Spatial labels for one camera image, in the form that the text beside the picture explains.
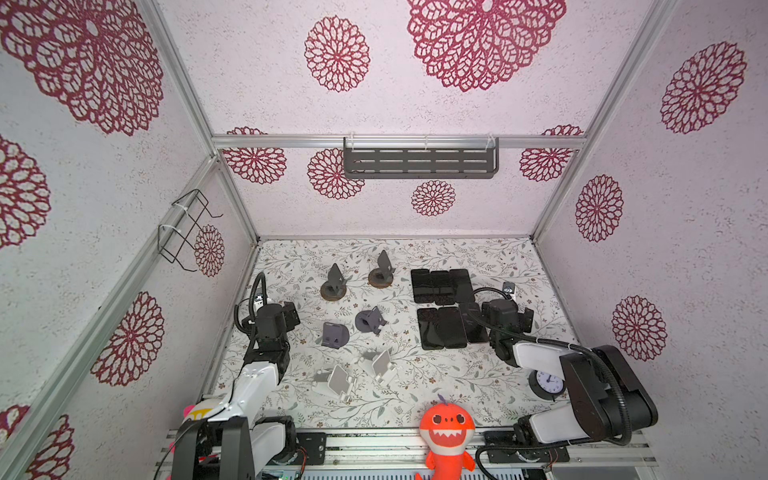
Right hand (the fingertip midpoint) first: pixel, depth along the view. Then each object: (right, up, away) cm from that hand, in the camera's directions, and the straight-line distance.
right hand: (510, 303), depth 91 cm
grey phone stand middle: (-44, -6, +1) cm, 44 cm away
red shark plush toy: (-24, -26, -22) cm, 42 cm away
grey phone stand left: (-54, -9, -2) cm, 55 cm away
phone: (-26, +5, +12) cm, 28 cm away
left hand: (-72, -3, -4) cm, 72 cm away
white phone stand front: (-52, -19, -14) cm, 57 cm away
